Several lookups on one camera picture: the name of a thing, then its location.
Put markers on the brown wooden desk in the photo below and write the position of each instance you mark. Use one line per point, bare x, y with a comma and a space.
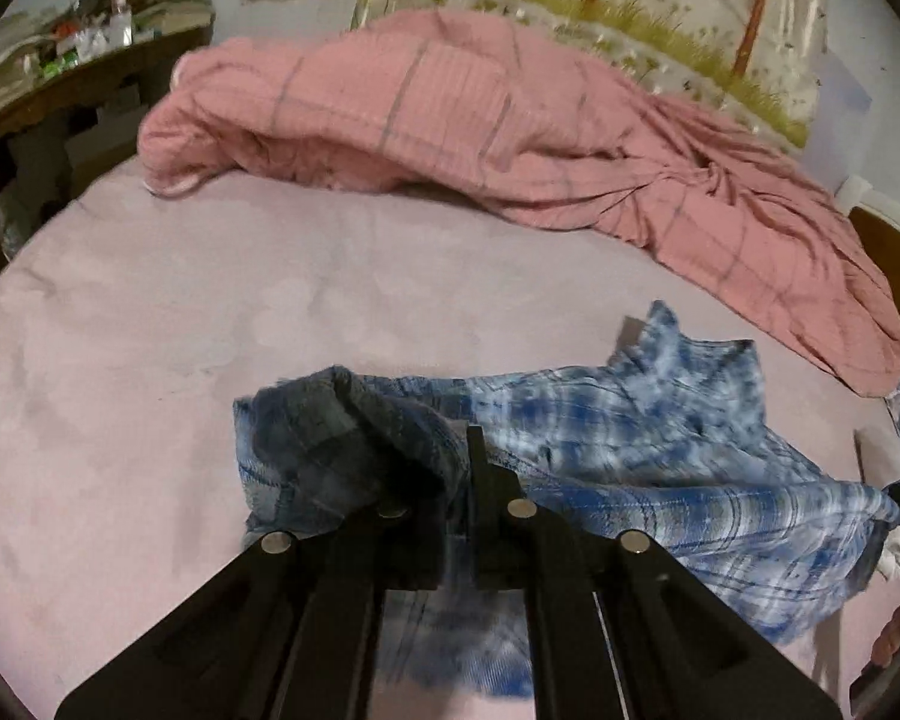
146, 65

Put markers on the blue white plaid shirt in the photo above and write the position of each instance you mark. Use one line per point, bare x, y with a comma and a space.
669, 438

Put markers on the white folded garment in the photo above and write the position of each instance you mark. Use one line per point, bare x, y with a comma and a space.
878, 451

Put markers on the pink bed sheet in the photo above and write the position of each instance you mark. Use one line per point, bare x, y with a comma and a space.
129, 326

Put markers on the pink plaid quilt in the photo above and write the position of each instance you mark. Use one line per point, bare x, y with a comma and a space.
548, 136

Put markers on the clutter on desk top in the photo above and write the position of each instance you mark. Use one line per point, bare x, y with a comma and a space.
41, 38

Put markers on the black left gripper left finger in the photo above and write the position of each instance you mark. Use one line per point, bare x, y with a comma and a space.
288, 629

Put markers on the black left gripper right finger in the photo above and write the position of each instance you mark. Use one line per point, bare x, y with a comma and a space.
617, 627

